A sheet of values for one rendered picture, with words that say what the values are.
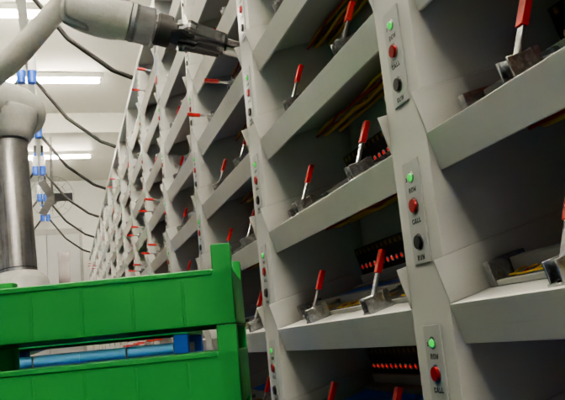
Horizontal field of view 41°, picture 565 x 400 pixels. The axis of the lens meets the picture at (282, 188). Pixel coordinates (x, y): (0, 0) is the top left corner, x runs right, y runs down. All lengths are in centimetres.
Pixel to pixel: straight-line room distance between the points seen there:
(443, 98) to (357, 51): 22
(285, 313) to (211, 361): 76
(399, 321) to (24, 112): 148
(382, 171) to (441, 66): 17
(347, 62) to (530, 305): 52
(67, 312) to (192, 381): 14
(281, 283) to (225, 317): 76
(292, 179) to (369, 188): 53
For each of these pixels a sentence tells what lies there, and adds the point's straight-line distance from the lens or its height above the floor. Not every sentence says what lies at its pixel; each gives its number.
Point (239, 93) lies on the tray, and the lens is 176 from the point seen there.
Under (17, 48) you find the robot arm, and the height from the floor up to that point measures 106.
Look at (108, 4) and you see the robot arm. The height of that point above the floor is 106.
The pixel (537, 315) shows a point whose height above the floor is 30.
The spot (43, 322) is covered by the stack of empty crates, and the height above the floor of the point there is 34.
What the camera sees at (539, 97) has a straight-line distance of 70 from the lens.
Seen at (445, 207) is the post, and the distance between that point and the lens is 86.
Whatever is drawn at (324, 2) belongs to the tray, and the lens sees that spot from 145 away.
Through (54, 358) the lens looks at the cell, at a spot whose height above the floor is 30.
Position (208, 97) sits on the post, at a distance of 231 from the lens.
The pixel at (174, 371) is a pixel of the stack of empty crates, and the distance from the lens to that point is 76.
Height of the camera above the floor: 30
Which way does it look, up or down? 11 degrees up
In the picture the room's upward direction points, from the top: 6 degrees counter-clockwise
